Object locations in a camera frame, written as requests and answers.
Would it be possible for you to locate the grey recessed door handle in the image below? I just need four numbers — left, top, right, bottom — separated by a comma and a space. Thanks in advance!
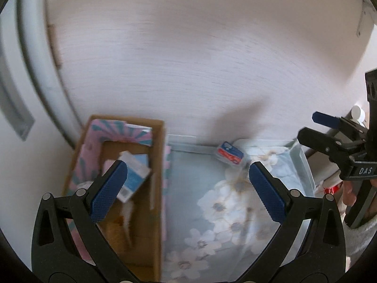
0, 49, 36, 141

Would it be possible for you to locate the person's right hand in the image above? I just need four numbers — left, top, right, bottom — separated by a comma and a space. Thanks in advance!
342, 179, 359, 208

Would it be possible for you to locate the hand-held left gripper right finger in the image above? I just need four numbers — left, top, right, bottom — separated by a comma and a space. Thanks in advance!
238, 162, 346, 283

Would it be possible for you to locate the white and blue carton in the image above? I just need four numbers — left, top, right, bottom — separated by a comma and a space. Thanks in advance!
117, 150, 152, 204

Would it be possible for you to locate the white wall bracket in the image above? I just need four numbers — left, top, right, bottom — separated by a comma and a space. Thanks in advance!
355, 0, 372, 37

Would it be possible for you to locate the white wardrobe door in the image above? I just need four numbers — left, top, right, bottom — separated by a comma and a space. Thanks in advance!
0, 0, 84, 236

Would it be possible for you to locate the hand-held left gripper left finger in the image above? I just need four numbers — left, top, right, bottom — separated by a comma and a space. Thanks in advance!
32, 160, 139, 283

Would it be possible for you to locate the small wooden wall block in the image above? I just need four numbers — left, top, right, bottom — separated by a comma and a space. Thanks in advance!
46, 24, 63, 69

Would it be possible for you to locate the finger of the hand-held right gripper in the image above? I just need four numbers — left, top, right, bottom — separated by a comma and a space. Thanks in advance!
311, 111, 369, 137
296, 127, 354, 166

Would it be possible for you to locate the cardboard box with pink flaps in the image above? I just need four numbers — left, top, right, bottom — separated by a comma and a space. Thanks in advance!
61, 115, 171, 282

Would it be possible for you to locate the white cylinder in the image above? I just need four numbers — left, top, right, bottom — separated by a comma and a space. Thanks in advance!
351, 105, 366, 125

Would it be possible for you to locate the floral tray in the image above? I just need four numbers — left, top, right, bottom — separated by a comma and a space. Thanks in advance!
160, 134, 316, 282

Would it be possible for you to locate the red packet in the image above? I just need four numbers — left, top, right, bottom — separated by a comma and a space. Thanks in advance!
323, 182, 344, 196

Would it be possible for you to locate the clear plastic case blue red label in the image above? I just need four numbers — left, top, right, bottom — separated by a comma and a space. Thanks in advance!
216, 141, 247, 168

